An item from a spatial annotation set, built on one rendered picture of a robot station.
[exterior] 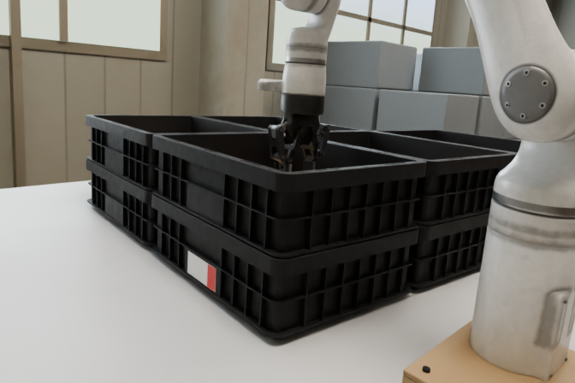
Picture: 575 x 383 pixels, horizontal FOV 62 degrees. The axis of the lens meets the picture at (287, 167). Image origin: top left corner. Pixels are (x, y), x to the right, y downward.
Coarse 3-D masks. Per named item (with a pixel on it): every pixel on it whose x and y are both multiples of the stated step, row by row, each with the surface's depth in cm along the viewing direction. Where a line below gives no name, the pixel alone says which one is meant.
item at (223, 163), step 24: (168, 144) 82; (192, 144) 77; (336, 144) 90; (216, 168) 69; (240, 168) 64; (264, 168) 60; (336, 168) 64; (360, 168) 65; (384, 168) 69; (408, 168) 72; (288, 192) 58
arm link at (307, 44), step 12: (336, 0) 78; (324, 12) 79; (336, 12) 79; (312, 24) 80; (324, 24) 79; (288, 36) 79; (300, 36) 77; (312, 36) 77; (324, 36) 78; (288, 48) 79; (300, 48) 78; (312, 48) 78; (324, 48) 79; (288, 60) 79; (300, 60) 78; (312, 60) 78; (324, 60) 80
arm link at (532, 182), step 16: (528, 144) 53; (544, 144) 51; (560, 144) 49; (528, 160) 51; (544, 160) 50; (560, 160) 49; (496, 176) 51; (512, 176) 49; (528, 176) 48; (544, 176) 47; (560, 176) 47; (496, 192) 50; (512, 192) 48; (528, 192) 46; (544, 192) 46; (560, 192) 45; (512, 208) 48; (528, 208) 47; (544, 208) 46; (560, 208) 46
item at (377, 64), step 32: (352, 64) 306; (384, 64) 295; (416, 64) 372; (448, 64) 306; (480, 64) 292; (352, 96) 306; (384, 96) 288; (416, 96) 274; (448, 96) 262; (480, 96) 294; (384, 128) 290; (416, 128) 276; (448, 128) 268; (480, 128) 297
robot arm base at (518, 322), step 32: (512, 224) 48; (544, 224) 46; (512, 256) 48; (544, 256) 47; (480, 288) 52; (512, 288) 48; (544, 288) 47; (480, 320) 52; (512, 320) 49; (544, 320) 48; (480, 352) 52; (512, 352) 49; (544, 352) 48
